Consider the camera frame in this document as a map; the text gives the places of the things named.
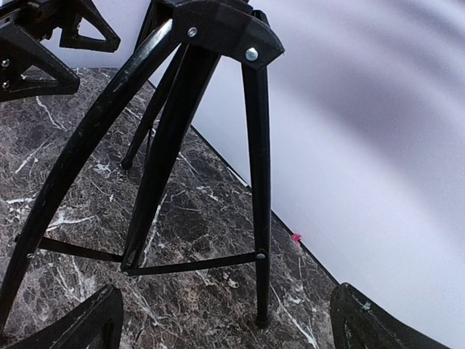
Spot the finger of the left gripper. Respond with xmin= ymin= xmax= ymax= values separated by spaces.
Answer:
xmin=60 ymin=0 xmax=121 ymax=52
xmin=1 ymin=24 xmax=80 ymax=102

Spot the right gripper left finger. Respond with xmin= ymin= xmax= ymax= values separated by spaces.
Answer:
xmin=10 ymin=284 xmax=124 ymax=348

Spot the black music stand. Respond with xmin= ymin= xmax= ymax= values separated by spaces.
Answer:
xmin=1 ymin=1 xmax=284 ymax=328

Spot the pink tape scrap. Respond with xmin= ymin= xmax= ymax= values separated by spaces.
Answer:
xmin=291 ymin=234 xmax=302 ymax=246

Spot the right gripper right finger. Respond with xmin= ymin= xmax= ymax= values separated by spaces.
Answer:
xmin=330 ymin=283 xmax=445 ymax=348

